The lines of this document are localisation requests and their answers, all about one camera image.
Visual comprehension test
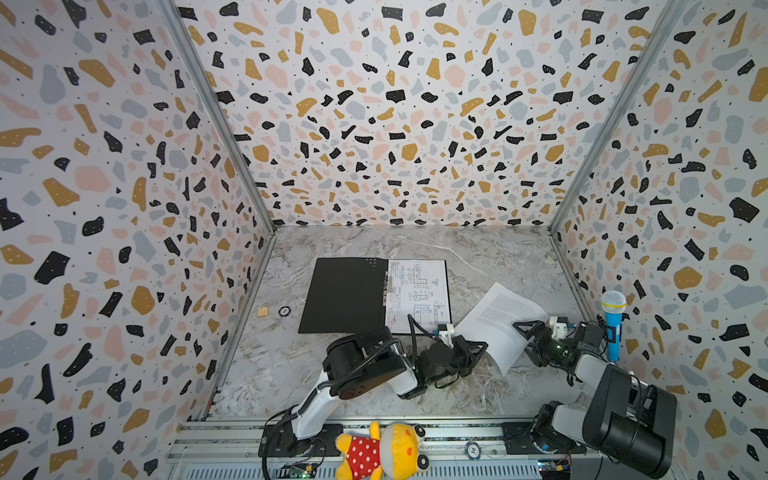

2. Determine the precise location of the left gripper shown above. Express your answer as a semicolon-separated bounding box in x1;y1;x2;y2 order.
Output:
422;337;486;388

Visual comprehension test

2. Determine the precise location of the text printed paper sheet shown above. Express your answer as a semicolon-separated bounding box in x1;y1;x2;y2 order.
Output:
454;283;549;375

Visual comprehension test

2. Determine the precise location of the orange and black folder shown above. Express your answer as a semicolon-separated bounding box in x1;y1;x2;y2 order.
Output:
298;257;390;334

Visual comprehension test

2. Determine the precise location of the technical drawing paper sheet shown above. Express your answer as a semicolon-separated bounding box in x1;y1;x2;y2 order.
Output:
384;259;452;334

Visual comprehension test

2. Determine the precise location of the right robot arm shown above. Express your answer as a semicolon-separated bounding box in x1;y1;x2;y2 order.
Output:
514;320;677;479

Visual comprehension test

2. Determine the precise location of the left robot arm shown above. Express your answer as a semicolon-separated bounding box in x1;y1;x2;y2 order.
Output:
283;318;488;441

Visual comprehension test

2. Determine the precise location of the blue toy microphone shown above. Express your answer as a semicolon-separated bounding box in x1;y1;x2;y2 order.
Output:
601;290;627;362

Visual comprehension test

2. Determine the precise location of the yellow plush toy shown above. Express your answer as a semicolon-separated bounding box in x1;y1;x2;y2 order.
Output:
335;422;430;480

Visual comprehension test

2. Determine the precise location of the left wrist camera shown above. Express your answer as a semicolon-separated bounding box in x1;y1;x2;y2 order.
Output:
432;323;454;348

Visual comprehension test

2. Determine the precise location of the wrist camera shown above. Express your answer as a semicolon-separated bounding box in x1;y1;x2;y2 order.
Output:
548;316;576;341
432;323;454;348

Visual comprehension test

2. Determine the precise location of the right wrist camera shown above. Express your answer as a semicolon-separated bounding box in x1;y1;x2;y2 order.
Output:
548;316;576;341

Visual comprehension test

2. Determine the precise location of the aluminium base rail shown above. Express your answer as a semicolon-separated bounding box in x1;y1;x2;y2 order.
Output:
161;416;679;480

